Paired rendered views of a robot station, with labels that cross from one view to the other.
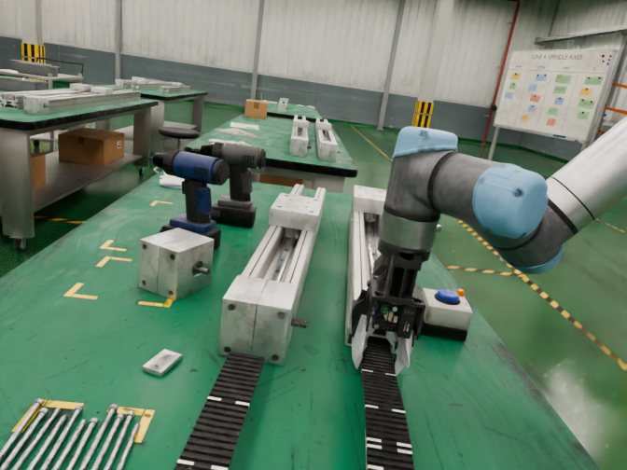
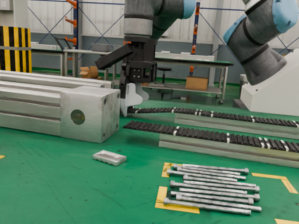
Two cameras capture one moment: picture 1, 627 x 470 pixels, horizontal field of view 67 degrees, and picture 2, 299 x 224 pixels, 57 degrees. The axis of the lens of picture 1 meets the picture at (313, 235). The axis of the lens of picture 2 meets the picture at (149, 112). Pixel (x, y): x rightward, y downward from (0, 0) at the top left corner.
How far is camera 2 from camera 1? 0.76 m
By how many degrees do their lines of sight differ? 75
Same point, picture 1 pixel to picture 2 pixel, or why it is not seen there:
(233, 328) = (105, 117)
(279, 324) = (118, 102)
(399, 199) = (147, 9)
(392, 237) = (147, 30)
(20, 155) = not seen: outside the picture
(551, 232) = not seen: hidden behind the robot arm
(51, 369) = (106, 206)
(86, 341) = (55, 192)
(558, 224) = not seen: hidden behind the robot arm
